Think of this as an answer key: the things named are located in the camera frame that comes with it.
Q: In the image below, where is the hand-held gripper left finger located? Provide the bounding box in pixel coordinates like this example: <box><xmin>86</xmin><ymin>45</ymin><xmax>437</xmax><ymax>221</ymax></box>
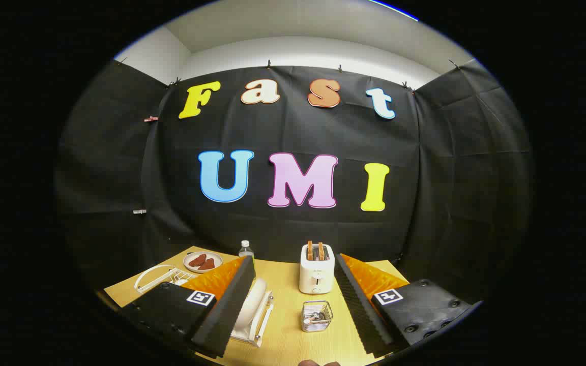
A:
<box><xmin>120</xmin><ymin>256</ymin><xmax>256</xmax><ymax>359</ymax></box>

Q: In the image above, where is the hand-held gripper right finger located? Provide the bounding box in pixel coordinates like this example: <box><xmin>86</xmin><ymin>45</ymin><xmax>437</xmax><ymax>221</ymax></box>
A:
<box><xmin>334</xmin><ymin>253</ymin><xmax>482</xmax><ymax>359</ymax></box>

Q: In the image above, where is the beige round plate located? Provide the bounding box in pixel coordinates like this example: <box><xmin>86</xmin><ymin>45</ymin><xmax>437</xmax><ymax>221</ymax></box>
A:
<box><xmin>233</xmin><ymin>278</ymin><xmax>268</xmax><ymax>332</ymax></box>

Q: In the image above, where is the white wire dish rack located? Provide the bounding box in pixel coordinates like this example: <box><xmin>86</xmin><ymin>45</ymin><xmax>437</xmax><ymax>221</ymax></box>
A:
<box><xmin>135</xmin><ymin>264</ymin><xmax>275</xmax><ymax>349</ymax></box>

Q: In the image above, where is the metal wire basket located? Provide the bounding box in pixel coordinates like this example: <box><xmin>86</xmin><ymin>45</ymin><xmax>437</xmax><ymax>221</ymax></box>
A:
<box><xmin>302</xmin><ymin>300</ymin><xmax>334</xmax><ymax>332</ymax></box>

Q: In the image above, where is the small round grey plate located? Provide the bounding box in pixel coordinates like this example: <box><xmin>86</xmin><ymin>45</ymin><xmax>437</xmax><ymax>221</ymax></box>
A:
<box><xmin>183</xmin><ymin>251</ymin><xmax>223</xmax><ymax>273</ymax></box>

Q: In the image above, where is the white toaster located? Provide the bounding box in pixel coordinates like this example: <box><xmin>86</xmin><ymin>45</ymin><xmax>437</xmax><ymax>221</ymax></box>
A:
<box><xmin>299</xmin><ymin>244</ymin><xmax>335</xmax><ymax>294</ymax></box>

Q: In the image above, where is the black backdrop cloth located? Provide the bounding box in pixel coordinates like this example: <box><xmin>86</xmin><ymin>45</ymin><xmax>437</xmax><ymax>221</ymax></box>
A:
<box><xmin>54</xmin><ymin>58</ymin><xmax>535</xmax><ymax>306</ymax></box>

